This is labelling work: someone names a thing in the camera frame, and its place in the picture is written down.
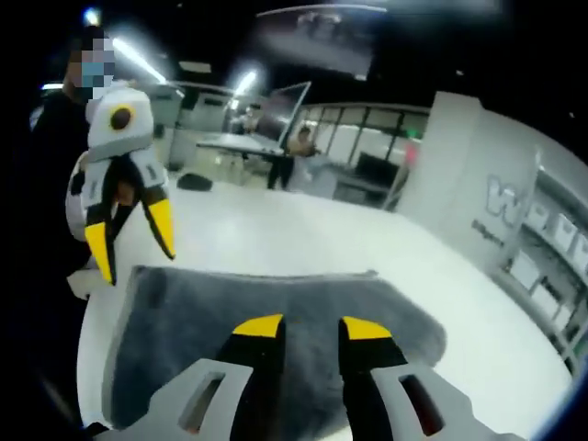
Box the grey fluffy towel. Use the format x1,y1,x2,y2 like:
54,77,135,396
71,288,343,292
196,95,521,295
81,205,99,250
103,265,447,433

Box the black computer mouse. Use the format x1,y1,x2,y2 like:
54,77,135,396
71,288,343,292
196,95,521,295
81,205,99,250
177,173,213,192

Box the person in black clothing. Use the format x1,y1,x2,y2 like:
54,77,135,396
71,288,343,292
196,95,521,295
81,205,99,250
27,86,93,424

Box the white monitor desk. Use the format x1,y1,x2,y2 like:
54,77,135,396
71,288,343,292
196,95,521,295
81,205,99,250
197,132,288,185

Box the large curved monitor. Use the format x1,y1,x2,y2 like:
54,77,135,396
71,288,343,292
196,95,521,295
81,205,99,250
256,81,313,155

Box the row of white storage bins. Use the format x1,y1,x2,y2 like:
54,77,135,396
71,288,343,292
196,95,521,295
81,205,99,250
509,206,588,322

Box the small black monitor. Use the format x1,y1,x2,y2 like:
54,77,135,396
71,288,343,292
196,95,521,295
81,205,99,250
356,153,400,186

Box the grey metal shelf rack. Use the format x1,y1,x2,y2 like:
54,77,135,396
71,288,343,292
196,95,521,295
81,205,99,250
491,144,588,373

